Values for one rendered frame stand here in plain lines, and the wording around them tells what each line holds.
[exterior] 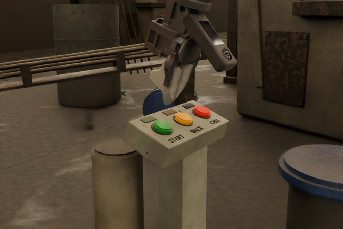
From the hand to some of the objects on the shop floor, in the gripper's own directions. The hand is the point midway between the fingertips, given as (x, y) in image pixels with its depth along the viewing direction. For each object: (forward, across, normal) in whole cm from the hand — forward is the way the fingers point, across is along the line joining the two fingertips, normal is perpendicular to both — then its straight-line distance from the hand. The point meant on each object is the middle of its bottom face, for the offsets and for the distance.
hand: (171, 100), depth 78 cm
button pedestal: (+63, -7, +20) cm, 67 cm away
